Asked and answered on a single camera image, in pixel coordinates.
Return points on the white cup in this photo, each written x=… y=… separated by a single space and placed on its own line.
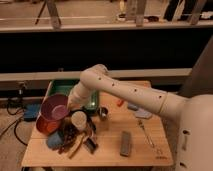
x=79 y=120

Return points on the grey-blue folded cloth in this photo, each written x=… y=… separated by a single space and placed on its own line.
x=143 y=114

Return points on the small metal cup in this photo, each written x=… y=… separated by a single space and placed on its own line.
x=103 y=112

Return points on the blue box on floor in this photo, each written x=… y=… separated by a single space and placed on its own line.
x=31 y=112

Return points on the black clip tool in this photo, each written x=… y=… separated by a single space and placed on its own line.
x=90 y=142

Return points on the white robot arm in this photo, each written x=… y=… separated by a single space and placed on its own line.
x=194 y=115

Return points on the grey rectangular block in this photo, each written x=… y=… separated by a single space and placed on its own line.
x=126 y=143

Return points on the wooden-handled utensil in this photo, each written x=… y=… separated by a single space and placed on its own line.
x=76 y=145

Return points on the green plastic tray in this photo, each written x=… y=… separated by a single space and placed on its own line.
x=64 y=86

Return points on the purple bowl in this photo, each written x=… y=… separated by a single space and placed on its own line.
x=54 y=107

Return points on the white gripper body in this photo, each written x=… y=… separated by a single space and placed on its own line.
x=71 y=103

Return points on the bunch of dark grapes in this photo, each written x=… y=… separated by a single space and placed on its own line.
x=69 y=132

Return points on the blue cup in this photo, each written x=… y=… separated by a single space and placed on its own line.
x=55 y=140

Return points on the red-orange bowl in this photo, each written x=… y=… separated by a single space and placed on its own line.
x=47 y=127

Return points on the blue sponge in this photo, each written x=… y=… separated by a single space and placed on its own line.
x=132 y=107

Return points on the metal fork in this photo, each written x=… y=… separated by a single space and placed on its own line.
x=142 y=126

